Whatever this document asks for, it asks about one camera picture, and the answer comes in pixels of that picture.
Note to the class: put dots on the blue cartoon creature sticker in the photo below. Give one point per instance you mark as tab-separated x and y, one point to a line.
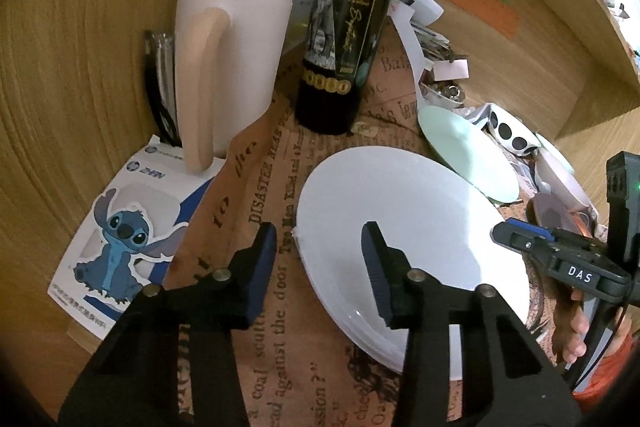
122	247

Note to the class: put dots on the white and blue card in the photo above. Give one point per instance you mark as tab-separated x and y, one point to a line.
155	167

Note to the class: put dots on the long white paper strip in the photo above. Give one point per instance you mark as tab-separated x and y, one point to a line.
412	52

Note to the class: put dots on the mint green bowl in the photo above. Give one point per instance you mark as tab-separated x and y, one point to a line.
470	152

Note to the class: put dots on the newspaper print paper mat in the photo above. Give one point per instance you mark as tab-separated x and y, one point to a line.
280	187

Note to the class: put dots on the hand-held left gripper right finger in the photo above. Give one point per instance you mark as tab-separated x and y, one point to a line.
372	267

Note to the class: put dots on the small white box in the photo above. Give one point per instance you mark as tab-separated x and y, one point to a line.
452	69

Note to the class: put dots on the person's right forearm orange sleeve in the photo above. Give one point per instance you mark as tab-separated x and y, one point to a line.
607	372

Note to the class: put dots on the white bowl of marbles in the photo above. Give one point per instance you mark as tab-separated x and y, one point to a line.
447	93

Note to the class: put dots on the dark wine bottle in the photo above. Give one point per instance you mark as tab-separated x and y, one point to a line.
350	47

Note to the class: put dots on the orange sticky note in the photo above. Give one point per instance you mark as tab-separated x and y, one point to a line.
475	2

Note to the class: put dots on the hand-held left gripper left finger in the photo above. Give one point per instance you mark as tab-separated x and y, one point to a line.
266	257

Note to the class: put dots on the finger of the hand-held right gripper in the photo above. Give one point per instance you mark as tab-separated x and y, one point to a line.
515	238
536	232

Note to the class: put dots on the person's right hand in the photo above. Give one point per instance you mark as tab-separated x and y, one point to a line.
575	327

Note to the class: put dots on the clear glass container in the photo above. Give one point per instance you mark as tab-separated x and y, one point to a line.
161	77

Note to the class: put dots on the roll of black dot stickers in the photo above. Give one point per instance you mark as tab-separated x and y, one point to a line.
510	129

